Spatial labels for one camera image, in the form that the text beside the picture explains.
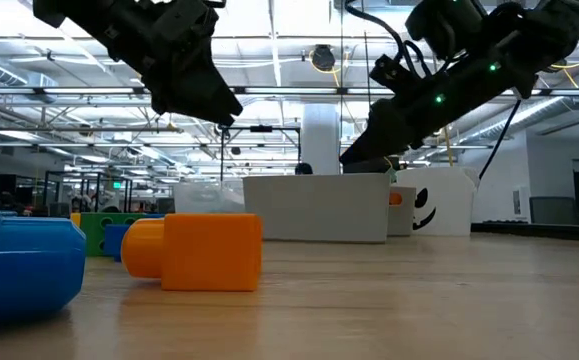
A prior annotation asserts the grey cabinet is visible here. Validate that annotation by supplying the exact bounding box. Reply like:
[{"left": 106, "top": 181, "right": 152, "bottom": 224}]
[{"left": 528, "top": 196, "right": 579, "bottom": 226}]

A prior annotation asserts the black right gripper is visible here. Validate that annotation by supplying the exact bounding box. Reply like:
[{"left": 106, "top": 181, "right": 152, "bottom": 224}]
[{"left": 339, "top": 29, "right": 538, "bottom": 164}]

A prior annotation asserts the green hollow brick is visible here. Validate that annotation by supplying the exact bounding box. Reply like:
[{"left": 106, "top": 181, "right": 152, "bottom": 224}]
[{"left": 79, "top": 212, "right": 145, "bottom": 258}]

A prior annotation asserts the black metal rack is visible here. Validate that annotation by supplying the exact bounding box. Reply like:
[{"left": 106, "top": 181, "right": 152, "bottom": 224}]
[{"left": 43, "top": 171, "right": 134, "bottom": 216}]

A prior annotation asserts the orange single-stud block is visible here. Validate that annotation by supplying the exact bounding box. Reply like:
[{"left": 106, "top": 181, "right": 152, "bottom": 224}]
[{"left": 120, "top": 213, "right": 264, "bottom": 293}]

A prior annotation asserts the blue single-stud block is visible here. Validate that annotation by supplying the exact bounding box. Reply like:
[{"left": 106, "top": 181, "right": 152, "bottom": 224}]
[{"left": 103, "top": 223, "right": 133, "bottom": 263}]

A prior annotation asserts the yellow hanging cable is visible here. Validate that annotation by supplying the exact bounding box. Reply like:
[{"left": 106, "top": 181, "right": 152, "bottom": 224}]
[{"left": 441, "top": 127, "right": 456, "bottom": 169}]

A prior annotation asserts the black hanging cable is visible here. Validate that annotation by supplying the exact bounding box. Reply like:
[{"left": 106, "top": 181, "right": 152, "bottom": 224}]
[{"left": 478, "top": 97, "right": 523, "bottom": 181}]

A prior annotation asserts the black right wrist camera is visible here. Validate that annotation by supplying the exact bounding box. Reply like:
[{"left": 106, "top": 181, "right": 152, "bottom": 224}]
[{"left": 368, "top": 53, "right": 413, "bottom": 94}]

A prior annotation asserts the white column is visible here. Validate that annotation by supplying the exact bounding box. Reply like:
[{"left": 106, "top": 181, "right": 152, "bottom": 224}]
[{"left": 301, "top": 102, "right": 341, "bottom": 176}]

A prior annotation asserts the large blue two-stud block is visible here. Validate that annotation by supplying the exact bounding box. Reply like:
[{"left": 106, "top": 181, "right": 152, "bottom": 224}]
[{"left": 0, "top": 208, "right": 88, "bottom": 346}]

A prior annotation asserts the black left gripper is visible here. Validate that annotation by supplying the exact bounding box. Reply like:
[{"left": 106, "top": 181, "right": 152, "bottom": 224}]
[{"left": 103, "top": 0, "right": 244, "bottom": 126}]

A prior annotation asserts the white jack-o'-lantern bucket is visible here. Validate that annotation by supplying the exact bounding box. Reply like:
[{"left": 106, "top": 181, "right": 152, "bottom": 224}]
[{"left": 396, "top": 166, "right": 481, "bottom": 237}]

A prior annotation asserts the large grey plastic bin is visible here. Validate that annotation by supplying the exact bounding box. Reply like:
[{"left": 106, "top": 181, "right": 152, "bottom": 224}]
[{"left": 242, "top": 173, "right": 392, "bottom": 245}]

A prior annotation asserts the grey ceiling conduit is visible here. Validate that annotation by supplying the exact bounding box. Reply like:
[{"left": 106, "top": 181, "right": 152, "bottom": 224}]
[{"left": 0, "top": 124, "right": 185, "bottom": 134}]

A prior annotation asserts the translucent white plastic bin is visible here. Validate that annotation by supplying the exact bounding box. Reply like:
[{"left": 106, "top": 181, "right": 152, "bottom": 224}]
[{"left": 172, "top": 181, "right": 246, "bottom": 215}]

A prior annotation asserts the silver ceiling duct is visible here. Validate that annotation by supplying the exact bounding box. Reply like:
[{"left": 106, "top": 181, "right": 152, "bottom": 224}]
[{"left": 456, "top": 97, "right": 579, "bottom": 146}]

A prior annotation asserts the black ceiling cable reel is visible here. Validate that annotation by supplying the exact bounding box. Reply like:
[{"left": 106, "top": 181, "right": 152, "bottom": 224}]
[{"left": 311, "top": 44, "right": 338, "bottom": 74}]

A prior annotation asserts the black camera stand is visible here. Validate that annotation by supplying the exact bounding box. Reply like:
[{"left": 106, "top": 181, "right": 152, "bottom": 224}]
[{"left": 218, "top": 124, "right": 302, "bottom": 182}]

